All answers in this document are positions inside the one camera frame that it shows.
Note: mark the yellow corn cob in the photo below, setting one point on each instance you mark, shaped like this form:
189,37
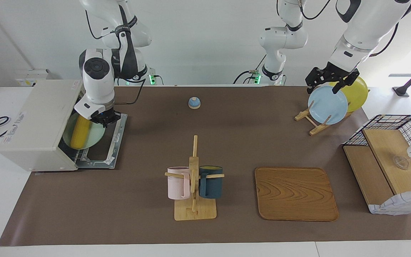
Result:
80,134

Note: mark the white power strip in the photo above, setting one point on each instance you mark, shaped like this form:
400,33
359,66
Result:
27,81

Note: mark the oven door with window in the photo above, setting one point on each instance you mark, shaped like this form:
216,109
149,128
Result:
114,142

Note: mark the brown wooden tray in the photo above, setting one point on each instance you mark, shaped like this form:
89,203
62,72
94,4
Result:
294,194

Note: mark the brown table mat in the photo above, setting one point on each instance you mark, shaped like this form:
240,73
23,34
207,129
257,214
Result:
137,214

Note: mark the wooden plate rack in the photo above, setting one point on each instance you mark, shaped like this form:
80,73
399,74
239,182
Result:
314,128

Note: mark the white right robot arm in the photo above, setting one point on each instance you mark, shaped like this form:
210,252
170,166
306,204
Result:
98,82

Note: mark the wooden step shelf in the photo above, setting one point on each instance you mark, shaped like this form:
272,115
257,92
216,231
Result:
384,146

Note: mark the white toaster oven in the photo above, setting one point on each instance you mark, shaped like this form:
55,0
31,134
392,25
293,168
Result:
37,125

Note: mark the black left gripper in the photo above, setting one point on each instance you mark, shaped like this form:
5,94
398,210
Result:
330,75

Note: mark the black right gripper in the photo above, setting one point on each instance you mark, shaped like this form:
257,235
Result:
107,116

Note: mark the wooden mug rack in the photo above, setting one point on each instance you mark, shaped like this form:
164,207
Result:
193,167

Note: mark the light blue plate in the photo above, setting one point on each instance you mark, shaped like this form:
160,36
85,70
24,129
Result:
328,107

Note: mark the pink mug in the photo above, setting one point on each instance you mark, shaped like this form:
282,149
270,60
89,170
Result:
177,185

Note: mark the small blue bell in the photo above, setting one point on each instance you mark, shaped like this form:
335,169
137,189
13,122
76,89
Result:
194,103

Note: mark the dark blue mug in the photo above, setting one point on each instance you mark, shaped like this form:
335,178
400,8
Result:
212,185

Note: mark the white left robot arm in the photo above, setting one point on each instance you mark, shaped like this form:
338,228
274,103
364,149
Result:
366,32

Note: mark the yellow plate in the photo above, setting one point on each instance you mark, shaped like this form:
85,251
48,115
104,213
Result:
357,94

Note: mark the small clear glass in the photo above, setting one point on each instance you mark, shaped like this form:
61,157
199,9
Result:
401,162

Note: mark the pale green plate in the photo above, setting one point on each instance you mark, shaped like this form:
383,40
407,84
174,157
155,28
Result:
96,137

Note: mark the wooden shelf box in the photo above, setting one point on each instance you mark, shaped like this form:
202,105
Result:
401,205

